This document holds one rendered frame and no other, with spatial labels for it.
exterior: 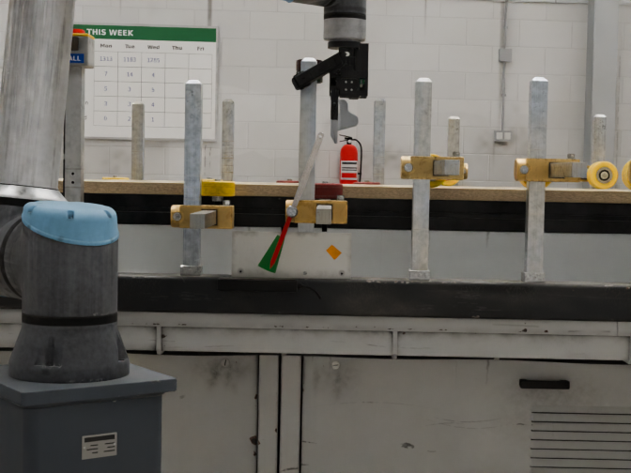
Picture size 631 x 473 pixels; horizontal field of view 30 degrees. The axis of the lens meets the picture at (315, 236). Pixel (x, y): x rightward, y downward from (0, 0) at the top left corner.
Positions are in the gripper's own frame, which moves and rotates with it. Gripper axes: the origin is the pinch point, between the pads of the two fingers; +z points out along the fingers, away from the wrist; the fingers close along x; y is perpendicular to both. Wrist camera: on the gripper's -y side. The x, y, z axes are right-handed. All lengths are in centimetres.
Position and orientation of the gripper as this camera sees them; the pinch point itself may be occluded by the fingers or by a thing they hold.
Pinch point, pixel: (332, 137)
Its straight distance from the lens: 250.3
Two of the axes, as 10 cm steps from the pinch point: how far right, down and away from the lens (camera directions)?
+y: 10.0, 0.2, -0.1
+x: 0.1, -0.5, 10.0
